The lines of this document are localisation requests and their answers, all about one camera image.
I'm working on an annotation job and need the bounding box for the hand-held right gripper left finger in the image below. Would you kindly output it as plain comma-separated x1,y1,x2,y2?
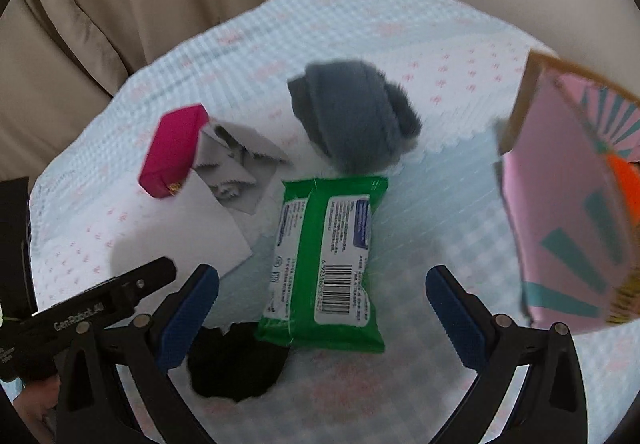
56,264,221,444

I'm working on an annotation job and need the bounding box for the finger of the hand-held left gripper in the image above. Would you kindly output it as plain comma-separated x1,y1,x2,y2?
82,257,179,325

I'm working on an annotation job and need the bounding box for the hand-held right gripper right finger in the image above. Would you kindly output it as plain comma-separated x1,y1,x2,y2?
425,265,590,444

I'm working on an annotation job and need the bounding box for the green wet wipes pack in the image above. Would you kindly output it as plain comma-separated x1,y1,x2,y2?
253,176,389,354

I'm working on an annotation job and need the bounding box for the black cloth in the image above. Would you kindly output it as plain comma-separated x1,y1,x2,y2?
187,322,291,401

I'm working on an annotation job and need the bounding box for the white paper sheet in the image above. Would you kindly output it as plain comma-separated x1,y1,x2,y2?
170,173,254,275

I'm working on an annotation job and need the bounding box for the magenta small box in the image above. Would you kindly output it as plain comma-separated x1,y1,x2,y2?
139,104,210,200

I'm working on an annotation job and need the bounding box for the grey lens cloth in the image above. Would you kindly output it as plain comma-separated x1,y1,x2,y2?
192,120,292,217

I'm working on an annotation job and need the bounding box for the pink patterned cardboard box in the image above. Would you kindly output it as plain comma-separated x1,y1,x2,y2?
495,50,640,336

